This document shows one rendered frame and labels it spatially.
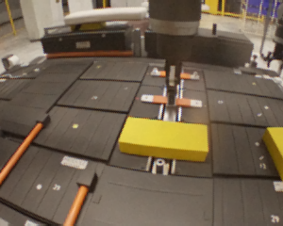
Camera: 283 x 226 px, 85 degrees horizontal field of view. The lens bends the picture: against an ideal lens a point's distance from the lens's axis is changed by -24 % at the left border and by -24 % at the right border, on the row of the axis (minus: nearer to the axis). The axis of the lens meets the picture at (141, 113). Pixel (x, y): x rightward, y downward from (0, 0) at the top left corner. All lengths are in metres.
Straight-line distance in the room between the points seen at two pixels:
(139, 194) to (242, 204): 0.17
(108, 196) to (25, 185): 0.16
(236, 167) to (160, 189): 0.15
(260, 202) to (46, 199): 0.35
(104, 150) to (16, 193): 0.19
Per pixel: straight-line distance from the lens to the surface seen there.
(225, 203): 0.32
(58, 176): 0.35
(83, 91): 0.55
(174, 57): 0.39
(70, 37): 0.86
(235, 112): 0.49
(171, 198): 0.30
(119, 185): 0.31
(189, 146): 0.34
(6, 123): 0.54
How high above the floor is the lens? 1.27
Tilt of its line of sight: 38 degrees down
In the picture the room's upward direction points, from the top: 2 degrees counter-clockwise
